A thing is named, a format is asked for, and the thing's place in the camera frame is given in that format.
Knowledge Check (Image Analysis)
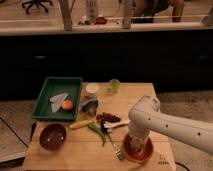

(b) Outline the seated person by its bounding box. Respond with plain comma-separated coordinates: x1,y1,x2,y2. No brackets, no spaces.
132,0,185,23

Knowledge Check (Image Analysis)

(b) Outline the dark purple bowl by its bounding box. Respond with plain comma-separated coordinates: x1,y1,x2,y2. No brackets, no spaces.
39,124,66,151

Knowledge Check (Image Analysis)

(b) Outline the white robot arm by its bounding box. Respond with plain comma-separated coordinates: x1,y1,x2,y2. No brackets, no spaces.
128,96,213,154

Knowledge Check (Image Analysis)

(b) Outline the metal fork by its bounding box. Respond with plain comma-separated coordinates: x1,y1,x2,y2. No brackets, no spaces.
101,124,124,161

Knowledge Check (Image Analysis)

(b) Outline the dark red grape bunch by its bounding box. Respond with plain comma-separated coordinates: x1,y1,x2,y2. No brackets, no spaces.
96,112,121,123

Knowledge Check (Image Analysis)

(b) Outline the grey folded cloth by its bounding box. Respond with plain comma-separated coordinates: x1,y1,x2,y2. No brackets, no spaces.
49,93,68,113

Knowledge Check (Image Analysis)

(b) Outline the green plastic tray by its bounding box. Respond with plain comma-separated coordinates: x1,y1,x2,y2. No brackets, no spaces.
32,77,83,121

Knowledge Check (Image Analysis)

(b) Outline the orange fruit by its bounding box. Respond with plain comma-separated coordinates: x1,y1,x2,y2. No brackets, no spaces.
62,100,73,111

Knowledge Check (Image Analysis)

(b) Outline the white round container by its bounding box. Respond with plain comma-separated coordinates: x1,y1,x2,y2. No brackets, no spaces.
86,83,100,97

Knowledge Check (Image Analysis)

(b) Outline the yellow banana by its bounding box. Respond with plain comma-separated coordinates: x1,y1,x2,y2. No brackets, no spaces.
69,120,93,129

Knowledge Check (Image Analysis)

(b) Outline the green translucent cup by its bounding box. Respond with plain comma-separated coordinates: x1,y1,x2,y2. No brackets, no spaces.
108,79,120,94

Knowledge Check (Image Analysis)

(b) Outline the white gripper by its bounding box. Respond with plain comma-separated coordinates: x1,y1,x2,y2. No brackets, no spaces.
128,125,150,153

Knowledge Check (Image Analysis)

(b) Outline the green chili pepper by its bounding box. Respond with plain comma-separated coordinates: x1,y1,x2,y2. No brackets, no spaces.
88,123,106,146

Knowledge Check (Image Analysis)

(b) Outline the black office chair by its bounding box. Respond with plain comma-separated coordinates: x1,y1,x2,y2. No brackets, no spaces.
21,0,53,14

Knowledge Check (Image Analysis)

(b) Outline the red object on ledge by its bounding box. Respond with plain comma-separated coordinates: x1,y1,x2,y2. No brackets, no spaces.
95,17,107,25

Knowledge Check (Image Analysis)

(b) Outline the red bowl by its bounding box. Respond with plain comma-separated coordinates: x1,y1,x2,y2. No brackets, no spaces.
122,134,154,164

